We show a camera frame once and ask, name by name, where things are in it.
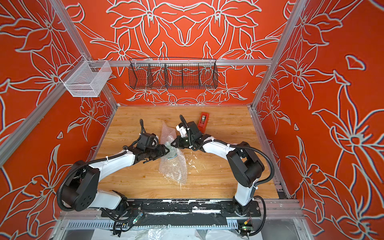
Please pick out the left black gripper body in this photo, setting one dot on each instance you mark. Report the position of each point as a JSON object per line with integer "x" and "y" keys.
{"x": 154, "y": 152}

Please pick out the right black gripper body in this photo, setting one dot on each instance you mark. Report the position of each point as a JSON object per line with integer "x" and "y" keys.
{"x": 184, "y": 142}

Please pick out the pink bubble wrap sheet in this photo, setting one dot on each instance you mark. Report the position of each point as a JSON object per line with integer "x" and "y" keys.
{"x": 175, "y": 169}

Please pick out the green leaf pattern bowl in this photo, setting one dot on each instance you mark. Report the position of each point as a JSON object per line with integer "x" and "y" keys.
{"x": 172, "y": 154}

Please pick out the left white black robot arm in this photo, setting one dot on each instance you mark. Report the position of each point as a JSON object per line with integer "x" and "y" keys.
{"x": 80, "y": 188}

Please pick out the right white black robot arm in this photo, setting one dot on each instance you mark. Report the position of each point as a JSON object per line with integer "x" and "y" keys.
{"x": 250, "y": 166}

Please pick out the red tape dispenser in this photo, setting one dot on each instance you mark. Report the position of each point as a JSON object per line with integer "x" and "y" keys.
{"x": 203, "y": 122}

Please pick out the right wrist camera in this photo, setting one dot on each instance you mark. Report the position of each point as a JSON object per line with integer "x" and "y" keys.
{"x": 182, "y": 130}

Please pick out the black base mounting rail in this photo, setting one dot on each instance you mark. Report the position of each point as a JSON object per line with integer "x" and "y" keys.
{"x": 220, "y": 207}

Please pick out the black wire wall basket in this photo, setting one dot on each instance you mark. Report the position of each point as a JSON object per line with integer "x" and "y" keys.
{"x": 173, "y": 74}

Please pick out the clear plastic wall bin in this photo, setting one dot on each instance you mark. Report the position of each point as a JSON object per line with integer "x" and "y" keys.
{"x": 85, "y": 81}

